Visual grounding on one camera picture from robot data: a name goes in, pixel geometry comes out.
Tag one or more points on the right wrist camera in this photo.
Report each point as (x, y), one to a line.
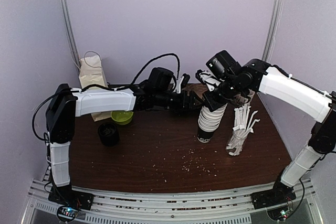
(208, 79)

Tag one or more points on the stack of cardboard cup carriers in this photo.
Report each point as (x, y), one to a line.
(196, 90)

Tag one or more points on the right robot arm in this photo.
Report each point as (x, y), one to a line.
(313, 115)

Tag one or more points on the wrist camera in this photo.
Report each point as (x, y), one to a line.
(208, 79)
(182, 82)

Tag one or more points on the stack of black cup lids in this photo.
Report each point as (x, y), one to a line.
(108, 134)

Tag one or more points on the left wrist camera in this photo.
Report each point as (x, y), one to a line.
(182, 82)

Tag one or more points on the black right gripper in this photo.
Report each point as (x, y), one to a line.
(213, 100)

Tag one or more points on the white paper takeout bag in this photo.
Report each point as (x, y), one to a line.
(91, 70)

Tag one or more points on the green plastic bowl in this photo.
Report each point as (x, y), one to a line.
(122, 117)

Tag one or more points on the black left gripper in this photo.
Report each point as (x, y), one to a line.
(188, 105)

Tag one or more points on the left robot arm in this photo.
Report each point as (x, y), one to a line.
(67, 104)

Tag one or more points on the ceramic mug with tree print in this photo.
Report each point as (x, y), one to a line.
(239, 100)

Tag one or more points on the glass of white wrapped straws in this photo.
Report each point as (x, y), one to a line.
(244, 123)

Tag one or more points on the stack of white paper cups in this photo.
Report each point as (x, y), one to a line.
(208, 123)

